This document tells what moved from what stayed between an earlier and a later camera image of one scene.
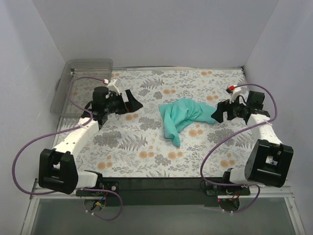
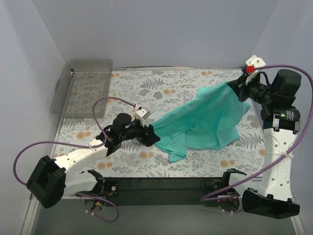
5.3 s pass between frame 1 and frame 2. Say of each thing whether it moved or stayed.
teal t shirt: moved
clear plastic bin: stayed
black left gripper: moved
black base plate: stayed
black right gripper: moved
